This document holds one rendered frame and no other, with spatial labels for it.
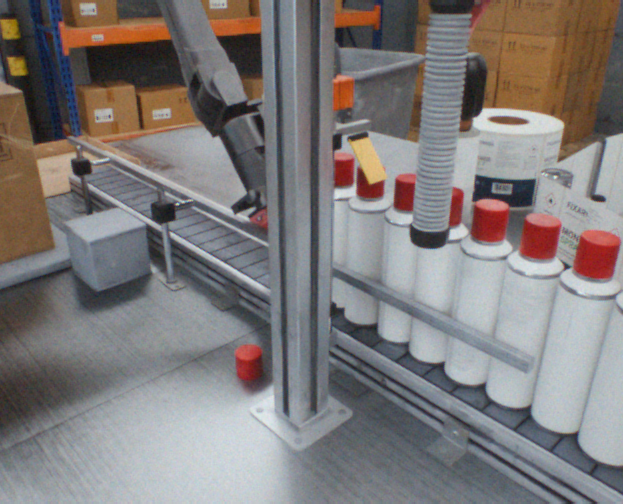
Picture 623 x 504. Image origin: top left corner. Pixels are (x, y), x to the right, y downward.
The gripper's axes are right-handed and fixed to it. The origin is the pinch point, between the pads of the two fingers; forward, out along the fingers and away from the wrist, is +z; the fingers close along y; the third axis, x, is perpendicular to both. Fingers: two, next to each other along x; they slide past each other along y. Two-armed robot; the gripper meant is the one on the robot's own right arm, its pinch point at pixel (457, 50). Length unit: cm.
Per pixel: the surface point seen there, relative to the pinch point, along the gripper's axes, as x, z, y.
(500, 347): 24.2, 22.5, -23.8
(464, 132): -7.3, 12.8, 2.1
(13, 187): 43, 21, 52
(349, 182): 19.5, 13.2, 0.8
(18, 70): -71, 58, 396
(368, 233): 21.7, 17.6, -4.4
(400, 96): -205, 64, 169
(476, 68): -7.4, 3.3, 1.3
